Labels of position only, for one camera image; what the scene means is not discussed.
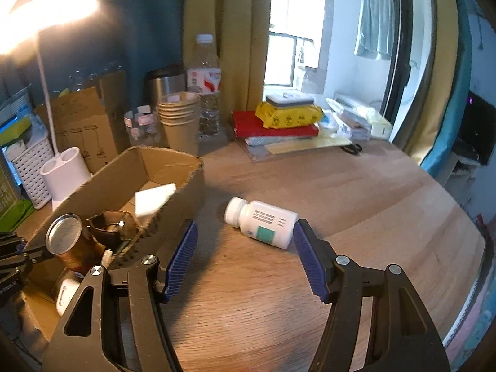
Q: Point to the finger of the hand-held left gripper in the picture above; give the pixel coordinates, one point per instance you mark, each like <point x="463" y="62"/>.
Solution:
<point x="11" y="243"/>
<point x="27" y="261"/>

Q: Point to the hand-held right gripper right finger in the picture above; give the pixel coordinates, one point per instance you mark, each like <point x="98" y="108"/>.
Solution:
<point x="306" y="263"/>

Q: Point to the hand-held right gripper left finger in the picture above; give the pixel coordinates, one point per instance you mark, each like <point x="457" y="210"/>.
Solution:
<point x="182" y="257"/>

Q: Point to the red metal can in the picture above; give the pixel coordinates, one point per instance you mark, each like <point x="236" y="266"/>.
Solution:
<point x="64" y="234"/>

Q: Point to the white earbuds case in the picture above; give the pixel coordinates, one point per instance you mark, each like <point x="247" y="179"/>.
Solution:
<point x="66" y="296"/>

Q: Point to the white pill bottle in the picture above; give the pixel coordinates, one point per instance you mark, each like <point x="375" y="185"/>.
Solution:
<point x="263" y="223"/>

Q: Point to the white wall charger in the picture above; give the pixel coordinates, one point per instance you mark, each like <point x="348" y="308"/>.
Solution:
<point x="155" y="199"/>

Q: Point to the wristwatch with dark band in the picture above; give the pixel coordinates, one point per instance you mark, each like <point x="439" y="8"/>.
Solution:
<point x="93" y="226"/>

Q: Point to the cardboard box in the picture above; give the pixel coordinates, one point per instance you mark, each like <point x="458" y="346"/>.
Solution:
<point x="100" y="186"/>

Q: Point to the white woven plastic basket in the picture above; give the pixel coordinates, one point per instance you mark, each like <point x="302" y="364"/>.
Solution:
<point x="31" y="170"/>

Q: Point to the white desk lamp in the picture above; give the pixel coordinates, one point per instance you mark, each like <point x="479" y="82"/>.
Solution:
<point x="66" y="174"/>

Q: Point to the white tissue pack in basket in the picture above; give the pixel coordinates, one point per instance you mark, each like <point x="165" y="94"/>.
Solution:
<point x="17" y="148"/>

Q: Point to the yellow green sponge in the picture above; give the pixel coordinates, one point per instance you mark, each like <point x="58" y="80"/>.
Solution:
<point x="15" y="131"/>

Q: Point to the beige paper envelope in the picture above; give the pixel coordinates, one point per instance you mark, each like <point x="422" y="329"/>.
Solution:
<point x="306" y="145"/>

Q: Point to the black scissors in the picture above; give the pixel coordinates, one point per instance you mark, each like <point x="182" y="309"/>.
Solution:
<point x="352" y="149"/>

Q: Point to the stack of paper cups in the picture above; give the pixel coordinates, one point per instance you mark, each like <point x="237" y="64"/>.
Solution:
<point x="178" y="131"/>

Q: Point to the glass jar with stickers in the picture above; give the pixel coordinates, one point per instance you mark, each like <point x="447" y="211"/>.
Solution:
<point x="141" y="131"/>

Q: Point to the printed cardboard lamp package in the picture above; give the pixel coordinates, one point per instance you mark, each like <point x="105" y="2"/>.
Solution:
<point x="77" y="124"/>

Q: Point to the clear plastic bag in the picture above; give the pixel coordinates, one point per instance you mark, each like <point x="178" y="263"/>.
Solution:
<point x="19" y="104"/>

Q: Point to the yellow wipes packet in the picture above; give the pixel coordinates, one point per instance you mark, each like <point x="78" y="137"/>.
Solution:
<point x="290" y="116"/>

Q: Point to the red book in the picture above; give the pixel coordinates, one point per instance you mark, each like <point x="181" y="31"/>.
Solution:
<point x="248" y="124"/>

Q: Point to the pale yellow box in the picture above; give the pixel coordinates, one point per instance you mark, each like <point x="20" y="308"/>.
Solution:
<point x="381" y="126"/>

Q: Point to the grey white power bank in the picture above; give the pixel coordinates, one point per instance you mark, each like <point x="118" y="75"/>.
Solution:
<point x="288" y="99"/>

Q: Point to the steel thermos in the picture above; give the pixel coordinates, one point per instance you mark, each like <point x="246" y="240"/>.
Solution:
<point x="166" y="85"/>

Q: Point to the white computer desk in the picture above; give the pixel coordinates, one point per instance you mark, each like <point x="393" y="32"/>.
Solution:
<point x="457" y="178"/>

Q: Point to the clear water bottle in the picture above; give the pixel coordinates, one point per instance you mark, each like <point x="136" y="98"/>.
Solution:
<point x="203" y="81"/>

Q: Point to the blue printed blanket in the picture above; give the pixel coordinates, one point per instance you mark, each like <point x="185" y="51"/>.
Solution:
<point x="476" y="317"/>

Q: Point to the black monitor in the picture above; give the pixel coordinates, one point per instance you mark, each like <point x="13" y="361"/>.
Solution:
<point x="480" y="131"/>

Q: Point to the yellow curtain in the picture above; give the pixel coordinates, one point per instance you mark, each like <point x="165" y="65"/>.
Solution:
<point x="438" y="85"/>
<point x="232" y="27"/>

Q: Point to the teal curtain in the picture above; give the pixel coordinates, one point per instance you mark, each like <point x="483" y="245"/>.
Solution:
<point x="461" y="85"/>
<point x="135" y="15"/>

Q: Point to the hanging grey clothes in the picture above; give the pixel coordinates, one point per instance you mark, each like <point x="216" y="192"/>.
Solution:
<point x="374" y="23"/>

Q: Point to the balcony window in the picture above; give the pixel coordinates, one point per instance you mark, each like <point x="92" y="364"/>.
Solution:
<point x="294" y="7"/>

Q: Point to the black sliding door frame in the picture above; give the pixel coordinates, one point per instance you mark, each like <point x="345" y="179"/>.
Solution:
<point x="403" y="46"/>

